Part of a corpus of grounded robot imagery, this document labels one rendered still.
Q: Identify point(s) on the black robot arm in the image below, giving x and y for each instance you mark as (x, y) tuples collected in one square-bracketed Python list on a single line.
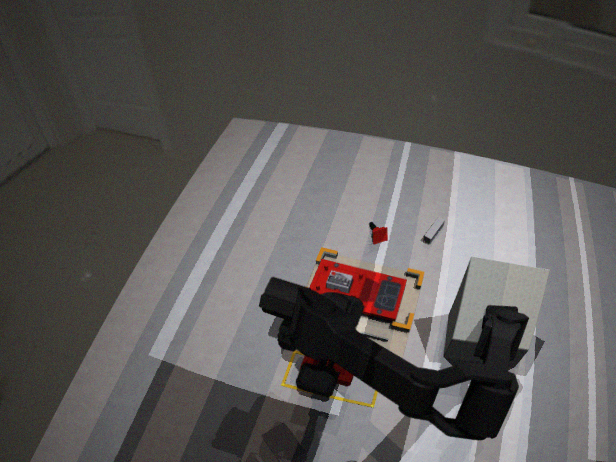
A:
[(322, 326)]

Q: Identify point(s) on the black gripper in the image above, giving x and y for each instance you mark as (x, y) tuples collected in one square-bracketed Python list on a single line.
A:
[(320, 379)]

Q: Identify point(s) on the yellow rectangular outline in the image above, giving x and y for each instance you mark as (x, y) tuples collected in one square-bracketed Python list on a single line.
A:
[(338, 398)]

